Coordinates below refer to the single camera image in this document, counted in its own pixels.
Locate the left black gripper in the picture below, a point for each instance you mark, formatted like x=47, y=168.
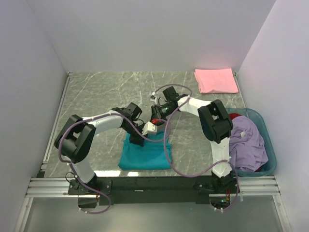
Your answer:
x=138, y=139

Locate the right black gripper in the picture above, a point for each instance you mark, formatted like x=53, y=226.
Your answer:
x=155, y=113

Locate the teal t shirt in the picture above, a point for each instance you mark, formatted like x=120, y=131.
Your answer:
x=149, y=157

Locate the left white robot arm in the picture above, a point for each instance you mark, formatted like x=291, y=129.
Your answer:
x=76, y=137

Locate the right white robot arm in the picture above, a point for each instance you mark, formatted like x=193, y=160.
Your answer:
x=216, y=125

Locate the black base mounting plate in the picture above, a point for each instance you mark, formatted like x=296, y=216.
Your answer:
x=165, y=189

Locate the folded pink t shirt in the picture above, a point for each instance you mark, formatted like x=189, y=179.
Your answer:
x=216, y=81

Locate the red t shirt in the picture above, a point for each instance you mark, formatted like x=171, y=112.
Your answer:
x=234, y=115

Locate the lavender t shirt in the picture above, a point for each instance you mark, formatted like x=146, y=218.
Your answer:
x=246, y=146

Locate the teal plastic laundry basket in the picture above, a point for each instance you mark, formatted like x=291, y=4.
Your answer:
x=270, y=166

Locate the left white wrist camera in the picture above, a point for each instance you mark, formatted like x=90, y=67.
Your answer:
x=149, y=128

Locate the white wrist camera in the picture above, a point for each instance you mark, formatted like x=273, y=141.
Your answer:
x=149, y=128
x=154, y=98

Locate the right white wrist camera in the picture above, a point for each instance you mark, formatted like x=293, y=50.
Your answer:
x=154, y=98

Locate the aluminium frame rail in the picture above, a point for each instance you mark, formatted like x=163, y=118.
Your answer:
x=58, y=187

